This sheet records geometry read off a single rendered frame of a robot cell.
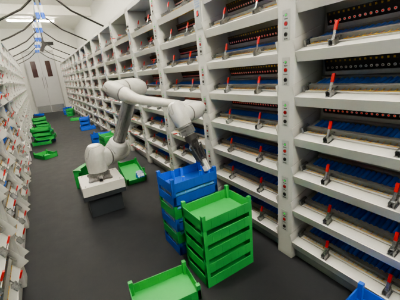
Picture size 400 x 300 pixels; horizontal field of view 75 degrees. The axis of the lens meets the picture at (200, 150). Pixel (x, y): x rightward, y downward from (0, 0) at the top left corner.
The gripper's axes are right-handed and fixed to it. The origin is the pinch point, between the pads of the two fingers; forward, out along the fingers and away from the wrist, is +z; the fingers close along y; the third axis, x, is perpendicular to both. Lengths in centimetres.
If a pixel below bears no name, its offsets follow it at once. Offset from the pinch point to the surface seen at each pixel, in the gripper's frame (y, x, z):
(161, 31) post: -72, -24, -108
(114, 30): -144, -124, -180
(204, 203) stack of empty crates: 17.8, 0.1, 16.5
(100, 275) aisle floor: 54, -59, 26
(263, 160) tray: -11.5, 29.9, 12.3
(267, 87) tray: -13, 49, -24
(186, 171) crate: -2.7, -16.8, -0.5
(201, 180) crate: 7.8, -1.7, 6.1
